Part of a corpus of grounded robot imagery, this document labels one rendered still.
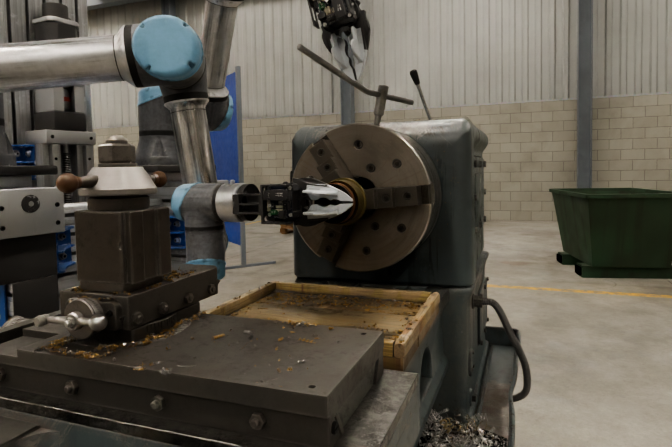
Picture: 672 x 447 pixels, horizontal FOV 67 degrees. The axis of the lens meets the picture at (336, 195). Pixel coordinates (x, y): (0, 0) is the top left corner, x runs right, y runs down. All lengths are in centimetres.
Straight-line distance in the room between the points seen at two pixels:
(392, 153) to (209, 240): 40
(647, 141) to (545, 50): 259
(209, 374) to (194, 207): 57
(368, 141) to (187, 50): 39
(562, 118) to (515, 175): 142
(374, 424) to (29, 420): 33
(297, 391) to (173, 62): 70
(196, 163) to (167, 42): 27
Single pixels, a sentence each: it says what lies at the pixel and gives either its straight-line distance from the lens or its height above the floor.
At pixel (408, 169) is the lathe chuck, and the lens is 103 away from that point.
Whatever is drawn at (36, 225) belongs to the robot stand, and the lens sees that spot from 112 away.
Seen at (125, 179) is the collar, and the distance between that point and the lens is 56.
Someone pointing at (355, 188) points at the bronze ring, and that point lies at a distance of 95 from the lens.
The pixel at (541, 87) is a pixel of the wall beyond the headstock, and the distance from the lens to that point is 1117.
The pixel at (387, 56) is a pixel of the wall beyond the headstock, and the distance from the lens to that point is 1171.
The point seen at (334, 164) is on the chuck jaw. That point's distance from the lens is 101.
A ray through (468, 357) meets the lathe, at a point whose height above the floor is 69.
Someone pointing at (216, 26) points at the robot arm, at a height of 153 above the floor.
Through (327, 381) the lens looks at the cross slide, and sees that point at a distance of 44.
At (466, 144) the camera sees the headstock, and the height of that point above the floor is 119.
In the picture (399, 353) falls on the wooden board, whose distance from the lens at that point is 72.
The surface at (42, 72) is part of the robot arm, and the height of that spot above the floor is 133.
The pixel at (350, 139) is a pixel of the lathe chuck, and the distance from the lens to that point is 107.
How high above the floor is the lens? 114
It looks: 3 degrees down
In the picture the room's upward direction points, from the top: 1 degrees counter-clockwise
